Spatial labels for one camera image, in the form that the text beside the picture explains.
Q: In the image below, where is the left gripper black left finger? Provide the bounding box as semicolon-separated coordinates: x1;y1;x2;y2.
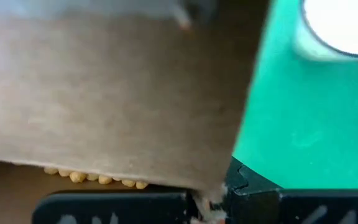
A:
31;189;198;224

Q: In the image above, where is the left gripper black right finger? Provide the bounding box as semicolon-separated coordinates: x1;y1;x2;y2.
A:
224;157;358;224

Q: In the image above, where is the brown cardboard cereal box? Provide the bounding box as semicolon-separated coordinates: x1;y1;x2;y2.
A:
0;0;272;224

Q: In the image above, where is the green table cover mat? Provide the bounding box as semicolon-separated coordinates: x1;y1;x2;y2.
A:
233;0;358;190

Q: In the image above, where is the glass of milk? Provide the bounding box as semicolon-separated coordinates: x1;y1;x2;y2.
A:
293;0;358;62

